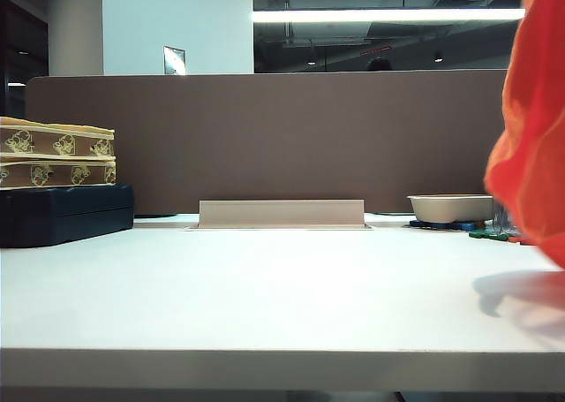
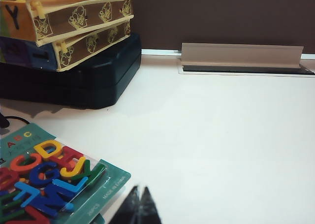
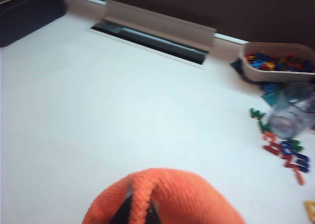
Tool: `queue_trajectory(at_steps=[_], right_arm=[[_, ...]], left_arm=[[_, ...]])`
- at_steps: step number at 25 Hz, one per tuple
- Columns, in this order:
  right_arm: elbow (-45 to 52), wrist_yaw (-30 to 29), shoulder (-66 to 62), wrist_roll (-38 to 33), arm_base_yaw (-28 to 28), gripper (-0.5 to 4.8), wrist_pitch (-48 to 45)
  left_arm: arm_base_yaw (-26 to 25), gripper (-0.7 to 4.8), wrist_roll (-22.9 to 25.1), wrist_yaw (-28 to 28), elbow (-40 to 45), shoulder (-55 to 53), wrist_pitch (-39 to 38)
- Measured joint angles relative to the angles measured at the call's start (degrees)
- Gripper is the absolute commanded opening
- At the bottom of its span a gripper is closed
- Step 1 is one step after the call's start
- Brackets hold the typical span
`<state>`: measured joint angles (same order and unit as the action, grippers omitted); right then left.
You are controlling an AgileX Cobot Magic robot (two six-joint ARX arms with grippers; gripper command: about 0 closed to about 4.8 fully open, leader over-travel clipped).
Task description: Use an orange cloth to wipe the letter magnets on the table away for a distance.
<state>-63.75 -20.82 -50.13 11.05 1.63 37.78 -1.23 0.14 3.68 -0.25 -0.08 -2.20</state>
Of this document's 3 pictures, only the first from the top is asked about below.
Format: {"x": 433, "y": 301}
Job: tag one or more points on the green letter magnet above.
{"x": 496, "y": 237}
{"x": 477, "y": 234}

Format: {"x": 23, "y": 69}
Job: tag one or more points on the red letter magnet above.
{"x": 516, "y": 240}

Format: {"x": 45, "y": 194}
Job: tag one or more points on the orange microfiber cloth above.
{"x": 538, "y": 132}

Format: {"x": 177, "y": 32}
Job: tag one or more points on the brown desk divider panel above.
{"x": 265, "y": 146}

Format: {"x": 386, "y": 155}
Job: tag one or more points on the dark head of person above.
{"x": 379, "y": 64}

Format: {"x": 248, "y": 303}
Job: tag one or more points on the white rectangular bowl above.
{"x": 450, "y": 207}

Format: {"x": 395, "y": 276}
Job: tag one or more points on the blue mat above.
{"x": 459, "y": 226}

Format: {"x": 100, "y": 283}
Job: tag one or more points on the white ceiling light strip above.
{"x": 375, "y": 15}

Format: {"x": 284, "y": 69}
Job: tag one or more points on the clear glass cup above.
{"x": 502, "y": 223}

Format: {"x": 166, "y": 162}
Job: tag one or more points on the dark blue plastic case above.
{"x": 62, "y": 216}

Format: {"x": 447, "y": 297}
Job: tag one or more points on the brown cartoon print box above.
{"x": 44, "y": 141}
{"x": 57, "y": 174}

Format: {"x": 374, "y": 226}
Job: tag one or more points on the silver wall plaque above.
{"x": 174, "y": 60}

